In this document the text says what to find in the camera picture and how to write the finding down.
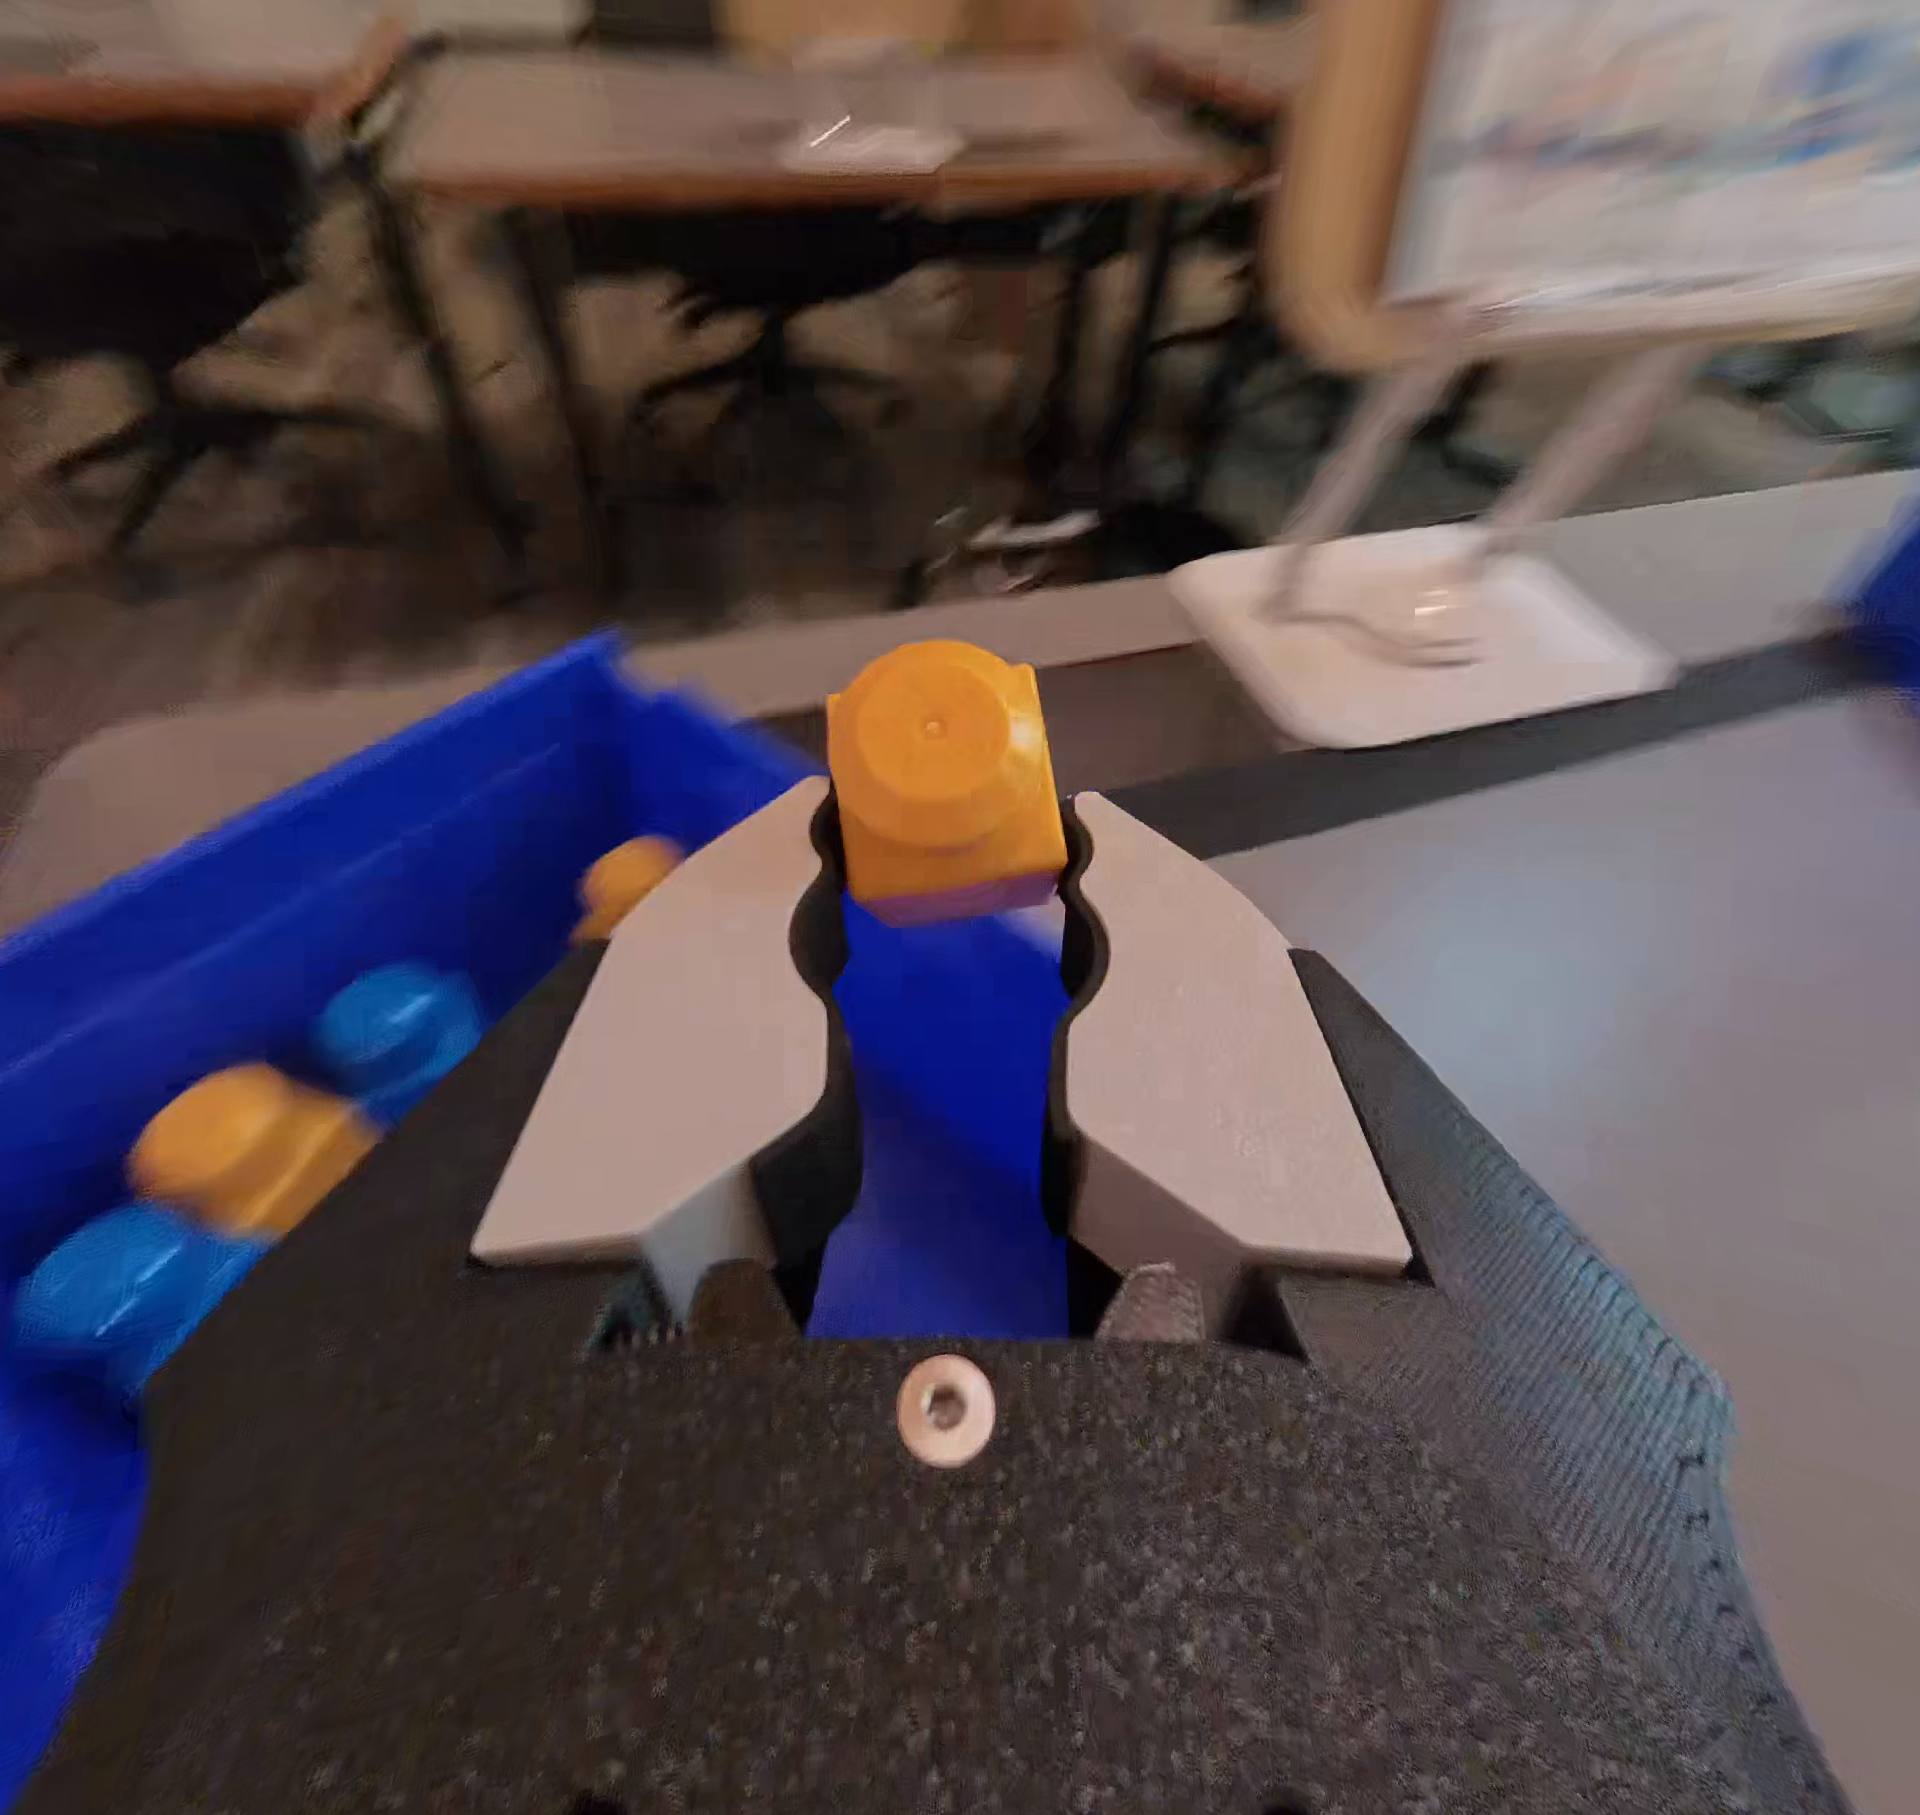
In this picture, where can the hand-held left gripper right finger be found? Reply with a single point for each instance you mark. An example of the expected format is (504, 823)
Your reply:
(1213, 1065)

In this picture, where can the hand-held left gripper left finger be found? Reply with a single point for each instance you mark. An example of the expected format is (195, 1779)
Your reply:
(674, 1065)

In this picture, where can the blue plastic bin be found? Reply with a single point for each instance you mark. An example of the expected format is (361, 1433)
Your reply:
(452, 826)
(1895, 600)

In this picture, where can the black office chair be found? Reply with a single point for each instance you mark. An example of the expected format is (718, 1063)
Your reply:
(136, 241)
(778, 284)

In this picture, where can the clear acrylic holder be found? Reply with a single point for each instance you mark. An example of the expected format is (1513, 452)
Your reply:
(871, 148)

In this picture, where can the instruction sheet on wooden board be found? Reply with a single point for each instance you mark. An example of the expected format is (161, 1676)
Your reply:
(1649, 90)

